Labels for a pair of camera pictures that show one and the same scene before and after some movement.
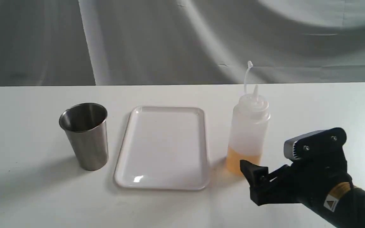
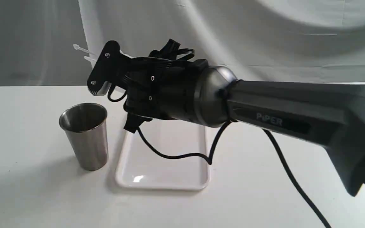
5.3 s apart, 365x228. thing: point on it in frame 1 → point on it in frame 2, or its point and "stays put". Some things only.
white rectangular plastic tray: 164,147 stays put
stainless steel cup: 86,124 stays put
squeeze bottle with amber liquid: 249,119 → 96,45
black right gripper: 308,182 → 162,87
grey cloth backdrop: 26,43 stays put
